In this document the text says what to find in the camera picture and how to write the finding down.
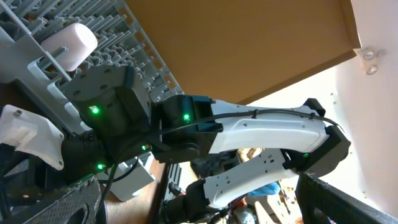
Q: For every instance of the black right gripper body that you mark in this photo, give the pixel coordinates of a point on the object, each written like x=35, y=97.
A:
x=116, y=107

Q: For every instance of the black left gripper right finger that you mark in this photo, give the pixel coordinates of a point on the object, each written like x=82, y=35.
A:
x=321, y=202

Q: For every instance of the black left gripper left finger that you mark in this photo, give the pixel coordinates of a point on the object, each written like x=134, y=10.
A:
x=76, y=203

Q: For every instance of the pink cup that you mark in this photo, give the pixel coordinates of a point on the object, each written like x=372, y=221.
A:
x=78, y=39

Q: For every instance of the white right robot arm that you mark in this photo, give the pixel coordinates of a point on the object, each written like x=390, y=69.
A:
x=291, y=141

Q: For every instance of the grey dishwasher rack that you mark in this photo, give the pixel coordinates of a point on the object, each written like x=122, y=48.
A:
x=36, y=72

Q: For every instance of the grey box on table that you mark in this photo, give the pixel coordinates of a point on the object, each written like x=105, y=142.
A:
x=132, y=185

